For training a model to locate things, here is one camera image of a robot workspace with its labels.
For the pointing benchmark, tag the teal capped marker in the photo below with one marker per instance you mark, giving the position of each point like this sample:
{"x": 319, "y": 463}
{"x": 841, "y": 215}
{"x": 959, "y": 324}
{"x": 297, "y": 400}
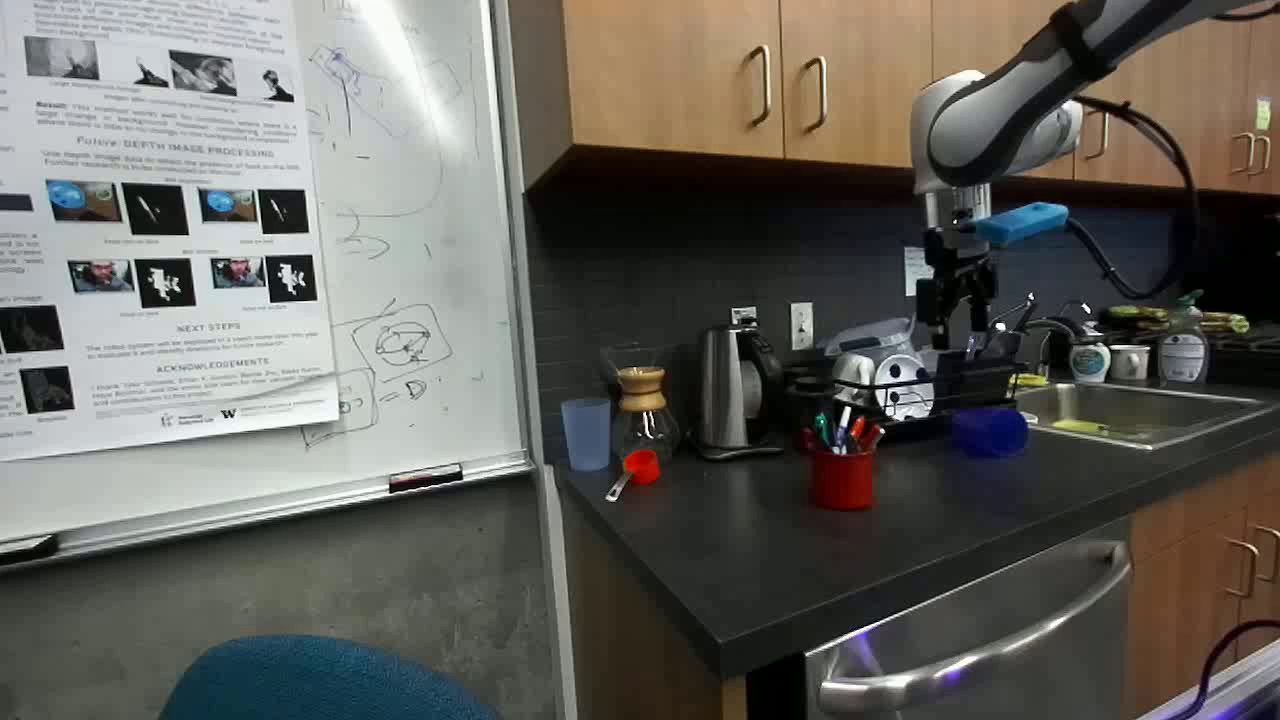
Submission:
{"x": 820, "y": 431}

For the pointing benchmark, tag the red capped marker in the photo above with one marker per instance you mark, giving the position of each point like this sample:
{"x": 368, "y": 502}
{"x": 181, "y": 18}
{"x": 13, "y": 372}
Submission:
{"x": 873, "y": 436}

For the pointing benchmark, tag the light blue tumbler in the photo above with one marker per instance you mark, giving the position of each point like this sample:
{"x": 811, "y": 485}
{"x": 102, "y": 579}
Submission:
{"x": 587, "y": 432}

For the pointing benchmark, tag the grey round bottle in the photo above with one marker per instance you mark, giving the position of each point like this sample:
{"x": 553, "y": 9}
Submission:
{"x": 1183, "y": 359}

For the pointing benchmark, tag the steel dishwasher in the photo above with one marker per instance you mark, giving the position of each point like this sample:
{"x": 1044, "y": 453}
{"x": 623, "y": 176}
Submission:
{"x": 972, "y": 643}

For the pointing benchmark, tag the printed research poster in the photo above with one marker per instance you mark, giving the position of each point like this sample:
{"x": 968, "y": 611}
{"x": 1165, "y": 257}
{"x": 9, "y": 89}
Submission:
{"x": 160, "y": 372}

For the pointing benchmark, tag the white marker blue label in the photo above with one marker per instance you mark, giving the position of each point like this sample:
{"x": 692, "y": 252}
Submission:
{"x": 844, "y": 426}

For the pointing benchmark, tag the small white cup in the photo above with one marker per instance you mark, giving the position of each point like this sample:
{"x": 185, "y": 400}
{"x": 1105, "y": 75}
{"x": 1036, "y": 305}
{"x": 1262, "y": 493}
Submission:
{"x": 1131, "y": 360}

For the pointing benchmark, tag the white soap bottle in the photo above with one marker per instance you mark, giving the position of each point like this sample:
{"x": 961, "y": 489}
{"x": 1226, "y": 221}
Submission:
{"x": 1089, "y": 359}

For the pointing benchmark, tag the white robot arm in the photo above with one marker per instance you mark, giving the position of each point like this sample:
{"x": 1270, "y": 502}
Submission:
{"x": 987, "y": 115}

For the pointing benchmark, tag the steel sink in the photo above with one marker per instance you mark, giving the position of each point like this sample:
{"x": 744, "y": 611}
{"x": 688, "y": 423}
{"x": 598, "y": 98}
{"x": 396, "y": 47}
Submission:
{"x": 1145, "y": 408}

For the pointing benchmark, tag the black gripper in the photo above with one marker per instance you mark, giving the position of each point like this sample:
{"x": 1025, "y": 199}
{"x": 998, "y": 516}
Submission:
{"x": 961, "y": 266}

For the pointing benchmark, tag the steel electric kettle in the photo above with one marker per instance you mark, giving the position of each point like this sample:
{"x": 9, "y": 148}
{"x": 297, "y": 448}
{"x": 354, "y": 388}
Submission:
{"x": 731, "y": 395}

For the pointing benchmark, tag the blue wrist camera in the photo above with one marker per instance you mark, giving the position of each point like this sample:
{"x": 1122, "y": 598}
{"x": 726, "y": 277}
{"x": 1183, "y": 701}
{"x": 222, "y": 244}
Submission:
{"x": 1025, "y": 221}

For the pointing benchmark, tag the wooden wall cabinet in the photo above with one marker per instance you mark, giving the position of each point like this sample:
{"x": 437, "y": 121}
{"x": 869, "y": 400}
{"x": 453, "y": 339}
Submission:
{"x": 664, "y": 75}

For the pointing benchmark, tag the white paper wall sign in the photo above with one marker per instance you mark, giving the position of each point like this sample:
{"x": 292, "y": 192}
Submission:
{"x": 915, "y": 269}

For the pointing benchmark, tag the white round kitchen item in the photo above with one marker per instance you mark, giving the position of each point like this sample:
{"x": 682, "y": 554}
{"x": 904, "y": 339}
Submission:
{"x": 904, "y": 386}

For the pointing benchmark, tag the dark blue cup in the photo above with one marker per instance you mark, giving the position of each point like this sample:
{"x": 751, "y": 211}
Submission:
{"x": 990, "y": 432}

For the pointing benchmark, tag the whiteboard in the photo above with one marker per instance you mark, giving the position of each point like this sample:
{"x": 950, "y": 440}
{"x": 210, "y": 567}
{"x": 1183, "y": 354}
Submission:
{"x": 426, "y": 134}

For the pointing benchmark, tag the red measuring scoop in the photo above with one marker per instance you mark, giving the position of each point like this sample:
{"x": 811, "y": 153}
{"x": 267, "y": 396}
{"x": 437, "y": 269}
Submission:
{"x": 641, "y": 467}

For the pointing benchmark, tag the wooden base cabinet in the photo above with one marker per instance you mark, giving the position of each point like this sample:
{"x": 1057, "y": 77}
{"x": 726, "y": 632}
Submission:
{"x": 1186, "y": 586}

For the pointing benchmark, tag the red mug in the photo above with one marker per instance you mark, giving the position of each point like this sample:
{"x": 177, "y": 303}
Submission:
{"x": 844, "y": 483}

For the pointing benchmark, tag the green sponge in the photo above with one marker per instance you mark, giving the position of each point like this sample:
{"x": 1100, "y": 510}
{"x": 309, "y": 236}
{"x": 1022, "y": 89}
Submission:
{"x": 1083, "y": 426}

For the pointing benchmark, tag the black whiteboard marker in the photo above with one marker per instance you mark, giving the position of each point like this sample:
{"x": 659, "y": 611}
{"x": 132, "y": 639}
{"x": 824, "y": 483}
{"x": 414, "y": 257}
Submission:
{"x": 24, "y": 546}

